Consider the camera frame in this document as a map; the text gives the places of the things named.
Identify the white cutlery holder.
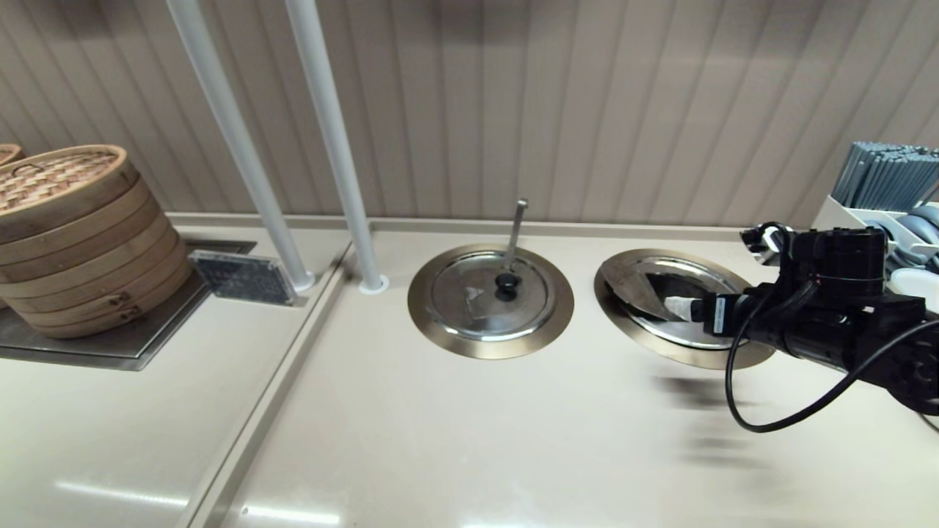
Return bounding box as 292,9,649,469
811,197,939,294

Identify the recessed steel tray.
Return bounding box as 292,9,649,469
0,241,259,372

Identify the hinged steel lid black knob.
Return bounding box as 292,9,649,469
600,256,742,351
424,252,556,343

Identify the white cylindrical jar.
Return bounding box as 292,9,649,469
890,268,939,303

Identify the white metal pole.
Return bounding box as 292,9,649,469
285,0,386,288
167,0,315,288

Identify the grey-blue chopsticks bundle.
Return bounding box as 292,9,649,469
833,143,939,213

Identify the clear acrylic sign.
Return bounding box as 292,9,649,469
189,250,301,308

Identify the round brass-rimmed soup well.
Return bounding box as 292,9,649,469
593,249,777,370

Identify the steel ladle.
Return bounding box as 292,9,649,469
503,199,529,272

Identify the steel pot lid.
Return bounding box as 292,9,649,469
408,244,574,361

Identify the bamboo steamer stack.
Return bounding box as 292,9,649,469
0,145,195,340

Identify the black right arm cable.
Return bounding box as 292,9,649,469
725,279,939,433

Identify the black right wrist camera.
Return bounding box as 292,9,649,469
739,222,792,266

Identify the grey-blue spoon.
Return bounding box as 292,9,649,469
896,208,939,254

